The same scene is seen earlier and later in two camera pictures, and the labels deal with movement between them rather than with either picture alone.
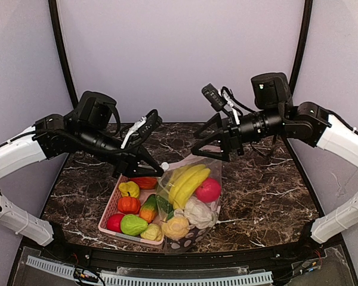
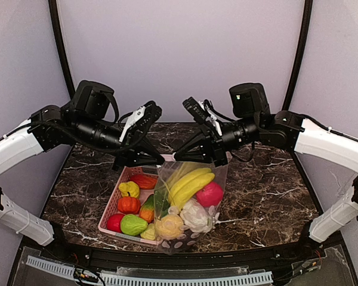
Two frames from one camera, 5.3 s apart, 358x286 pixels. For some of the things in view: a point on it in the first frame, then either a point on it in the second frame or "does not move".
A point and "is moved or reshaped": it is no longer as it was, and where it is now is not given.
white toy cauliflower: x=199 y=213 is moved or reshaped
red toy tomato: x=114 y=221 does not move
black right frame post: x=305 y=29 does not move
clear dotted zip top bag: x=189 y=194 is moved or reshaped
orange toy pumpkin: x=129 y=205 does not move
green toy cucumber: x=166 y=206 is moved or reshaped
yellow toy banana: x=186 y=184 does not move
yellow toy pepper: x=129 y=189 does not move
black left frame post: x=53 y=13 does not move
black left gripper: x=126 y=161 -> x=126 y=149
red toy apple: x=209 y=190 is moved or reshaped
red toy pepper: x=145 y=183 does not move
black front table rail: x=309 y=248 does not move
